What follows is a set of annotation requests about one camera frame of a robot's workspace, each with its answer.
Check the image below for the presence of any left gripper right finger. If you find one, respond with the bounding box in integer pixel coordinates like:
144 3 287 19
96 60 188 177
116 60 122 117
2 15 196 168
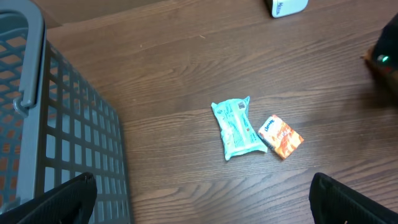
308 172 397 224

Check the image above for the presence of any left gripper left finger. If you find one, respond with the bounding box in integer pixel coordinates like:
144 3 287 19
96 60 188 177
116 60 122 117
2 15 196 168
1 172 97 224

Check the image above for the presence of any orange snack packet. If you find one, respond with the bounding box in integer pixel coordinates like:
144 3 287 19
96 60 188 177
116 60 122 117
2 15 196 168
257 114 304 159

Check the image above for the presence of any teal snack packet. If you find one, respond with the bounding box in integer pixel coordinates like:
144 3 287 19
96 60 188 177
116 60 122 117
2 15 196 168
211 96 268 161

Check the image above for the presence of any spaghetti pasta packet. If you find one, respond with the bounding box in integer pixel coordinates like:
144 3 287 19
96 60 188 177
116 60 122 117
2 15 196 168
362 45 397 96

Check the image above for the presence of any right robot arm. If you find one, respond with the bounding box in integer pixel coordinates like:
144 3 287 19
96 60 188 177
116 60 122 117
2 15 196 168
371 14 397 73

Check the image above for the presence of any grey plastic mesh basket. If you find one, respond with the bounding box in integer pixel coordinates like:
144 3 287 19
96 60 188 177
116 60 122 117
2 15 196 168
1 1 134 223

